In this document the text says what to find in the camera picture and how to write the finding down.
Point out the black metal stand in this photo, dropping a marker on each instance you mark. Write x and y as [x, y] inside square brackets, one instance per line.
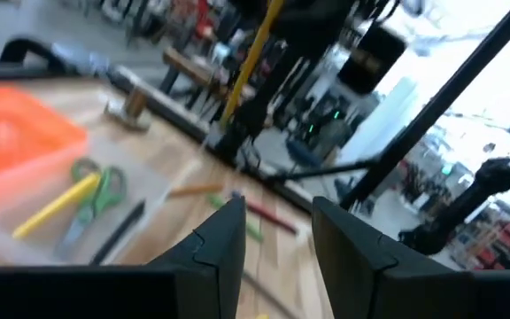
[458, 207]

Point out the yellow highlighter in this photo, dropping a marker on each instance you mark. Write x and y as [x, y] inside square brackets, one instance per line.
[56, 206]
[261, 316]

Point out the green retractable pen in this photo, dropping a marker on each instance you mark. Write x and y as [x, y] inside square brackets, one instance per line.
[255, 231]

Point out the brown pencil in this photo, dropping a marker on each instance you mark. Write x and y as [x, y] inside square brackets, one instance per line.
[272, 295]

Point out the red pencil blue eraser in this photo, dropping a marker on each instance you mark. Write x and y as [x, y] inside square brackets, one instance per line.
[272, 218]

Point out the orange pencil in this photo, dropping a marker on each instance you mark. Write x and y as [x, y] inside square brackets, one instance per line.
[193, 190]

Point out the clear pencil box orange lid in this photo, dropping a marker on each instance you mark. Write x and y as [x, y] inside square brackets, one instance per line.
[16, 128]

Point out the black marker pen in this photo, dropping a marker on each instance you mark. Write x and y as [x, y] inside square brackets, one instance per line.
[118, 232]

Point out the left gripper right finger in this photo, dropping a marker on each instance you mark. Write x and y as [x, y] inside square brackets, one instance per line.
[392, 288]

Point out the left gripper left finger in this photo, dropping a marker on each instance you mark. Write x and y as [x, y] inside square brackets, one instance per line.
[104, 292]

